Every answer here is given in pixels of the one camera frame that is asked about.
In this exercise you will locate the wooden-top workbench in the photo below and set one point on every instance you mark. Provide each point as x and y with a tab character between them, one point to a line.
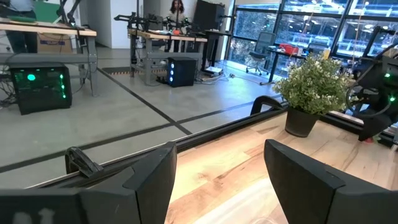
168	37
46	29

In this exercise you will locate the green potted artificial plant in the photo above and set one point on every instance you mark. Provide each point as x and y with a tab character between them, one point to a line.
311	84

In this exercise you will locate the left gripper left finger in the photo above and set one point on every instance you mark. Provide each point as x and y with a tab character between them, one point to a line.
149	186

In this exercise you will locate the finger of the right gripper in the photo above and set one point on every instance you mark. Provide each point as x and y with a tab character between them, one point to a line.
374	121

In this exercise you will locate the person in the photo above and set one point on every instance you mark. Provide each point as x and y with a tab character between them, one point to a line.
177	9
21	31

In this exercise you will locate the cardboard box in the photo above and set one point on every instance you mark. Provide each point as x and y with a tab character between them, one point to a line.
54	43

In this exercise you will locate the red toy strawberry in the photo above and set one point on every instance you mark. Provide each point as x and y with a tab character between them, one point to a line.
368	140

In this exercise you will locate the black background robot arm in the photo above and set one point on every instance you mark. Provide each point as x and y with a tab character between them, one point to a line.
136	20
183	23

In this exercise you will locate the computer tower green lights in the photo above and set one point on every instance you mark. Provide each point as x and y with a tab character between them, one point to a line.
40	90

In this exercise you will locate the black office desk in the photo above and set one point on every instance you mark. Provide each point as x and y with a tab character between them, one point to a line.
280	56

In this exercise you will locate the black aluminium table frame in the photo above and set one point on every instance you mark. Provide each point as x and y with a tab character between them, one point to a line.
217	129

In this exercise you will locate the computer tower blue lights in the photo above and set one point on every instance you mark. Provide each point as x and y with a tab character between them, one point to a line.
182	71

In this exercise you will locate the green board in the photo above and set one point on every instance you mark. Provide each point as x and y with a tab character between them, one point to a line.
46	11

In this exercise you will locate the red box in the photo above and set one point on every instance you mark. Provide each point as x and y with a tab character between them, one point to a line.
289	49

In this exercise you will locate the large black monitor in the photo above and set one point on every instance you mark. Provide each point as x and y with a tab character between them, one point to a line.
208	15

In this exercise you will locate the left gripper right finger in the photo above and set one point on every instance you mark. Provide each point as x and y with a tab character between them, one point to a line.
311	193

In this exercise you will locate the black office chair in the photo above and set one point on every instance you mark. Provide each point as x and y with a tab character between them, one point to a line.
262	46

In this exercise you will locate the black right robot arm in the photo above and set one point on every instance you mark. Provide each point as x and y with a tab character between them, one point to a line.
373	77

